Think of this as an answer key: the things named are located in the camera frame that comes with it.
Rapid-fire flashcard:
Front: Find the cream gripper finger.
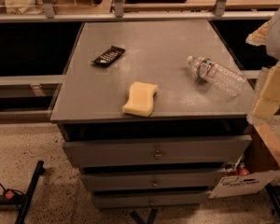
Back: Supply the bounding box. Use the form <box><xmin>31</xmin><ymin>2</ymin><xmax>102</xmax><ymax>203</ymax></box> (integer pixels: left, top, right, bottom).
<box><xmin>245</xmin><ymin>21</ymin><xmax>270</xmax><ymax>46</ymax></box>
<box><xmin>246</xmin><ymin>61</ymin><xmax>280</xmax><ymax>125</ymax></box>

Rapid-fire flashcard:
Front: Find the yellow sponge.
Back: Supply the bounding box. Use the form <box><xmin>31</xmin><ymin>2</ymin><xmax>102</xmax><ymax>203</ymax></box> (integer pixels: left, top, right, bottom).
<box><xmin>122</xmin><ymin>81</ymin><xmax>158</xmax><ymax>117</ymax></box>

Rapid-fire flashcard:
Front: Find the clear plastic water bottle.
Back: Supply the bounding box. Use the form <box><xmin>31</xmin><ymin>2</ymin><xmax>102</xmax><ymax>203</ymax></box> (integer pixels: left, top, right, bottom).
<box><xmin>187</xmin><ymin>56</ymin><xmax>246</xmax><ymax>97</ymax></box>

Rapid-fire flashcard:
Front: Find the cardboard box with label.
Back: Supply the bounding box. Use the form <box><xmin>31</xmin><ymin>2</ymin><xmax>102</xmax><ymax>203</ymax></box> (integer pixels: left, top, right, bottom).
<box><xmin>210</xmin><ymin>123</ymin><xmax>280</xmax><ymax>199</ymax></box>

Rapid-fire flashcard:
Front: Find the top grey drawer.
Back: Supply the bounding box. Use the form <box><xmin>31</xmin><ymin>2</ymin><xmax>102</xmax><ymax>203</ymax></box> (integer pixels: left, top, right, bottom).
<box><xmin>63</xmin><ymin>135</ymin><xmax>252</xmax><ymax>167</ymax></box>

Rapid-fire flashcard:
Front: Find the grey drawer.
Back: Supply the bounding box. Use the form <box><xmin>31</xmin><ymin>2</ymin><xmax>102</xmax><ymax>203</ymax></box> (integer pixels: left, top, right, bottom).
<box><xmin>81</xmin><ymin>168</ymin><xmax>223</xmax><ymax>192</ymax></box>
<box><xmin>63</xmin><ymin>135</ymin><xmax>252</xmax><ymax>167</ymax></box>
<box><xmin>91</xmin><ymin>190</ymin><xmax>211</xmax><ymax>209</ymax></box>

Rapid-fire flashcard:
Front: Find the orange bottle in box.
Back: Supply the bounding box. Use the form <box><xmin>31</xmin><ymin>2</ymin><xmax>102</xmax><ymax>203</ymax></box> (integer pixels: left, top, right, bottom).
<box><xmin>237</xmin><ymin>162</ymin><xmax>250</xmax><ymax>176</ymax></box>

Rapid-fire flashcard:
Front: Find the grey drawer cabinet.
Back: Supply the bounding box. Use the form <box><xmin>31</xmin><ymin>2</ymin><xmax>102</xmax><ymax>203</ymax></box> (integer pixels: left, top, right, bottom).
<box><xmin>51</xmin><ymin>21</ymin><xmax>253</xmax><ymax>209</ymax></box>

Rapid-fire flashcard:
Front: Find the middle grey drawer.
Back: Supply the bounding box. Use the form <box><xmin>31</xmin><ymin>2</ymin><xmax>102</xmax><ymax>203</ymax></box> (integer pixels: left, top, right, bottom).
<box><xmin>81</xmin><ymin>168</ymin><xmax>223</xmax><ymax>192</ymax></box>

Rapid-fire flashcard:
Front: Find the bottom grey drawer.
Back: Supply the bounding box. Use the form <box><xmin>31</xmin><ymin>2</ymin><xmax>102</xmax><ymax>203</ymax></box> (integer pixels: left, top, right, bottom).
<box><xmin>91</xmin><ymin>190</ymin><xmax>211</xmax><ymax>209</ymax></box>

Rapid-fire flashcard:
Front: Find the black floor stand bar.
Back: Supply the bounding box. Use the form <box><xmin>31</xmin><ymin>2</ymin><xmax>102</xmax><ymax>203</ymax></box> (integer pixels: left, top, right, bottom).
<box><xmin>15</xmin><ymin>161</ymin><xmax>46</xmax><ymax>224</ymax></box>

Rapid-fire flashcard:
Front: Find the metal railing frame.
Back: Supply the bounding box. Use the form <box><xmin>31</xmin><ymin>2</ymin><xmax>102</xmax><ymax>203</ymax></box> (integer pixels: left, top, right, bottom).
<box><xmin>0</xmin><ymin>0</ymin><xmax>280</xmax><ymax>22</ymax></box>

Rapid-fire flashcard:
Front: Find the orange cable clip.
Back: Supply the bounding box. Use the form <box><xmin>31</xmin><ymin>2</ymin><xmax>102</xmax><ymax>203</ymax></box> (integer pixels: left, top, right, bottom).
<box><xmin>4</xmin><ymin>189</ymin><xmax>15</xmax><ymax>200</ymax></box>

